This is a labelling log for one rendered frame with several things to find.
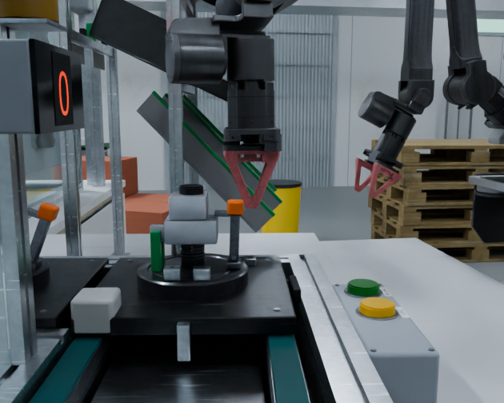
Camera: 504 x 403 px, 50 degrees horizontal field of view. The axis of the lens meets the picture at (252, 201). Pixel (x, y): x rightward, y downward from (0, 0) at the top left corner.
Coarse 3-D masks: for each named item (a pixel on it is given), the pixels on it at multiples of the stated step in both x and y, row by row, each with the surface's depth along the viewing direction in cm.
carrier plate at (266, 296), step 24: (120, 264) 78; (264, 264) 78; (120, 288) 67; (264, 288) 67; (288, 288) 68; (120, 312) 60; (144, 312) 60; (168, 312) 60; (192, 312) 60; (216, 312) 60; (240, 312) 60; (264, 312) 60; (288, 312) 60
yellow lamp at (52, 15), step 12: (0, 0) 44; (12, 0) 43; (24, 0) 43; (36, 0) 44; (48, 0) 45; (0, 12) 44; (12, 12) 43; (24, 12) 43; (36, 12) 44; (48, 12) 45
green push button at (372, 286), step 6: (348, 282) 70; (354, 282) 69; (360, 282) 69; (366, 282) 69; (372, 282) 69; (348, 288) 68; (354, 288) 67; (360, 288) 67; (366, 288) 67; (372, 288) 67; (378, 288) 68; (360, 294) 67; (366, 294) 67; (372, 294) 67
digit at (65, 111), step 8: (56, 56) 45; (64, 56) 47; (56, 64) 45; (64, 64) 47; (56, 72) 45; (64, 72) 47; (56, 80) 45; (64, 80) 47; (56, 88) 45; (64, 88) 47; (56, 96) 45; (64, 96) 47; (56, 104) 45; (64, 104) 47; (72, 104) 49; (56, 112) 45; (64, 112) 47; (72, 112) 49; (56, 120) 45; (64, 120) 47; (72, 120) 49
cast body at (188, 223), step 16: (176, 192) 69; (192, 192) 66; (176, 208) 66; (192, 208) 66; (208, 208) 70; (176, 224) 66; (192, 224) 66; (208, 224) 66; (176, 240) 66; (192, 240) 66; (208, 240) 67
